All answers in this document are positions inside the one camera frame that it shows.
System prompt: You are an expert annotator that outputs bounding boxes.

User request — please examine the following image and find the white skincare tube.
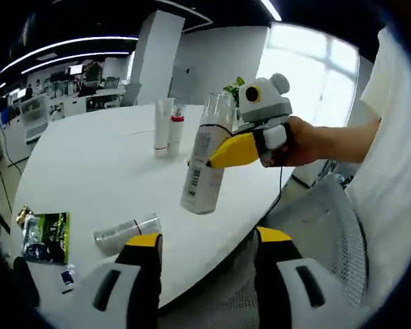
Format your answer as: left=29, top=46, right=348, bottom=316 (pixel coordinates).
left=153, top=97, right=175, bottom=159

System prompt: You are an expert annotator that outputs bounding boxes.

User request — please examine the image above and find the bright window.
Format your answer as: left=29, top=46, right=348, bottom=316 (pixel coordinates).
left=260, top=22, right=360, bottom=130

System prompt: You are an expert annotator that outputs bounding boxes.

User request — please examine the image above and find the long ceiling light strip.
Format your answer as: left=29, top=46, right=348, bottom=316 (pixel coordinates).
left=20, top=51, right=133, bottom=75
left=0, top=36, right=140, bottom=75

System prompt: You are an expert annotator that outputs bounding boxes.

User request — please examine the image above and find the black rounded object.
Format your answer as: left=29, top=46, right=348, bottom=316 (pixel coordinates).
left=12, top=256, right=41, bottom=309

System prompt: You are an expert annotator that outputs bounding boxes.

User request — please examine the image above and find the clear cap skincare bottle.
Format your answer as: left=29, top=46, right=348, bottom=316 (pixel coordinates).
left=92, top=212, right=162, bottom=257
left=180, top=92, right=236, bottom=216

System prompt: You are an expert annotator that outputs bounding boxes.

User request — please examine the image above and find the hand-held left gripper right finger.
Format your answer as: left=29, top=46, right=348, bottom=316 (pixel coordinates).
left=254, top=226, right=352, bottom=329

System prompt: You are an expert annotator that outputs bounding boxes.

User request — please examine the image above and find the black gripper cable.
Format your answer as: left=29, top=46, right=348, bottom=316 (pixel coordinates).
left=266, top=164, right=285, bottom=220

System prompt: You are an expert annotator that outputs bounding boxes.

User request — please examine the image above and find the person's right hand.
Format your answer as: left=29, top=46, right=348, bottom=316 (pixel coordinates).
left=273, top=116, right=325, bottom=169

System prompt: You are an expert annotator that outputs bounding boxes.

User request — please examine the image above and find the green potted plant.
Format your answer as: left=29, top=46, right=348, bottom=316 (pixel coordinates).
left=222, top=76, right=247, bottom=100

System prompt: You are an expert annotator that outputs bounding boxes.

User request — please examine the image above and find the small clear sample sachet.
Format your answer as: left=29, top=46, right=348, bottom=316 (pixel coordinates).
left=59, top=263, right=77, bottom=295

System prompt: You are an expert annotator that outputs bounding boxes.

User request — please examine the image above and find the grey mesh office chair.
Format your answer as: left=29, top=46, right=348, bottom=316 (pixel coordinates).
left=157, top=173, right=369, bottom=329

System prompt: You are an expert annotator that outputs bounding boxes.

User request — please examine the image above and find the red collar skincare pump bottle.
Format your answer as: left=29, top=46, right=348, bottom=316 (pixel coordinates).
left=167, top=99, right=188, bottom=157

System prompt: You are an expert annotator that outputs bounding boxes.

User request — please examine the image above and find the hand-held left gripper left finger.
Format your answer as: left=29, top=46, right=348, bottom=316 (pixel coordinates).
left=68, top=232, right=164, bottom=329

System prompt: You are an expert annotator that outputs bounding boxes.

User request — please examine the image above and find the gold foil packet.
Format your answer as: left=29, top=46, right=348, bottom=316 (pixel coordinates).
left=16, top=204, right=34, bottom=226

